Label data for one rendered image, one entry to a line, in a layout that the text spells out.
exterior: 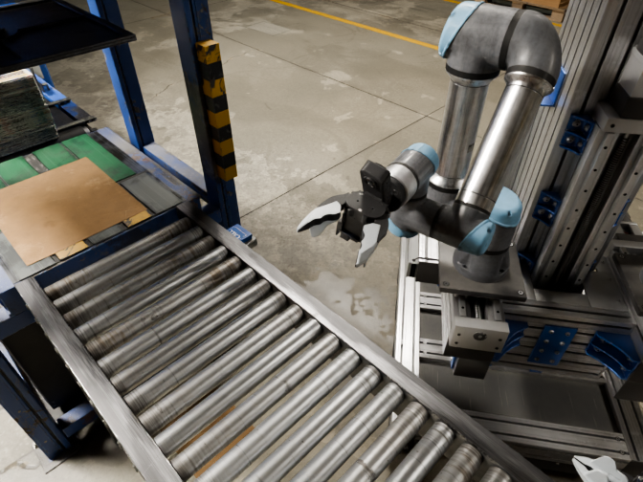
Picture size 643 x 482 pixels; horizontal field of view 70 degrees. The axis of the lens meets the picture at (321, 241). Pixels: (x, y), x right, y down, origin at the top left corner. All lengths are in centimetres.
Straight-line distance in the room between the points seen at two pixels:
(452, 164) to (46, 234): 120
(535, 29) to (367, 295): 158
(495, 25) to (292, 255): 176
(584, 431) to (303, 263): 144
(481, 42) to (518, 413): 126
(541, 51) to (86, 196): 141
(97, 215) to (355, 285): 128
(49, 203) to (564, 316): 163
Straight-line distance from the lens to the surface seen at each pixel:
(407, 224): 98
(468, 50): 105
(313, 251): 253
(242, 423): 105
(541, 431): 181
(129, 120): 214
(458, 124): 113
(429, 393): 109
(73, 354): 126
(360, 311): 225
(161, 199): 164
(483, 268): 128
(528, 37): 102
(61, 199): 178
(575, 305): 149
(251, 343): 115
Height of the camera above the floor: 172
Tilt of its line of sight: 41 degrees down
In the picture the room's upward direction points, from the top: straight up
